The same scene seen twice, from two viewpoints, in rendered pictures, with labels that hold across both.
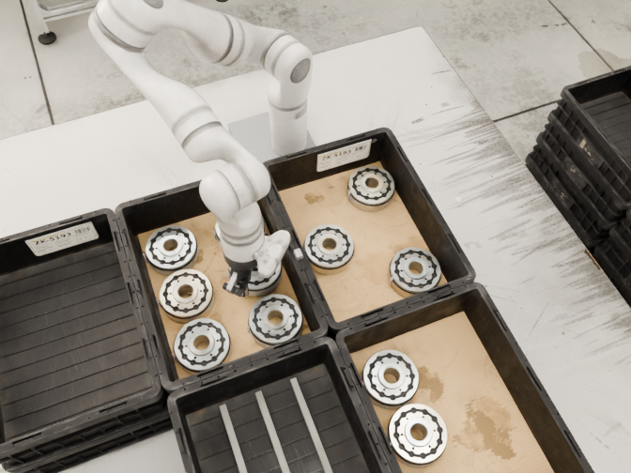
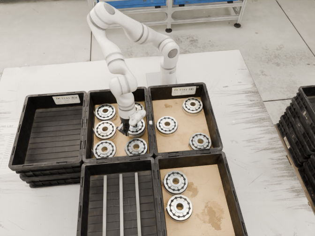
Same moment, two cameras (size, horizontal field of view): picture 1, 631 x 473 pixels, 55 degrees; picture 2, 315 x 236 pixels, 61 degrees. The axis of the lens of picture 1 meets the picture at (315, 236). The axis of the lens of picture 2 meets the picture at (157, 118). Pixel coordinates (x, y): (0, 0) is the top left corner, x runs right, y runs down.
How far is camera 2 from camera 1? 0.24 m
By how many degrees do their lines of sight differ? 12
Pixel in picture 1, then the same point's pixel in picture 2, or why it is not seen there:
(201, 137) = (114, 63)
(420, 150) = (222, 98)
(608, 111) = not seen: outside the picture
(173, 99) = (108, 47)
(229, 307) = (120, 139)
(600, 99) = not seen: outside the picture
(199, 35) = (128, 28)
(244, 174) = (126, 79)
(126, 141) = (105, 72)
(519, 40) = (294, 68)
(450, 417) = (197, 205)
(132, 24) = (101, 18)
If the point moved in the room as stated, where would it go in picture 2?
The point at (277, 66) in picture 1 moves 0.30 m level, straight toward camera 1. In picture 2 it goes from (163, 49) to (149, 92)
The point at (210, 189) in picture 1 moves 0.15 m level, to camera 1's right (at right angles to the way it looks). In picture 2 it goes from (111, 82) to (150, 92)
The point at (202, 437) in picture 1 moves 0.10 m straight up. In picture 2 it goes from (93, 186) to (88, 176)
